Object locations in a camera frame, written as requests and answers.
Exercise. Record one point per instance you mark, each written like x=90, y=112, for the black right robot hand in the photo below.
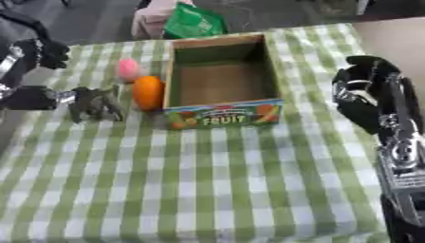
x=359, y=104

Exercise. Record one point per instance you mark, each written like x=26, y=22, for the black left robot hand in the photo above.
x=48, y=53

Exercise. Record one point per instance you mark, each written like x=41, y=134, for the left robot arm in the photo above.
x=22, y=23

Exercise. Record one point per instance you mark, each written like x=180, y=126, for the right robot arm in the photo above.
x=404, y=164

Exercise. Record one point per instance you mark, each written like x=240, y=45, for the cardboard box with green inside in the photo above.
x=221, y=85

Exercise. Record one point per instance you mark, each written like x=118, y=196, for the grey toy animal figure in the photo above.
x=95, y=102

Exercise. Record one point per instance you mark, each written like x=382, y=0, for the pink toy fruit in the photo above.
x=128, y=70

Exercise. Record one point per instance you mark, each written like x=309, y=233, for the pale pink covered chair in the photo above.
x=148, y=20

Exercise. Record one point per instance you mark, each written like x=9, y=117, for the orange oval toy fruit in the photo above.
x=148, y=92

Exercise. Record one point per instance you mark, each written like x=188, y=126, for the green bag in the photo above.
x=193, y=22

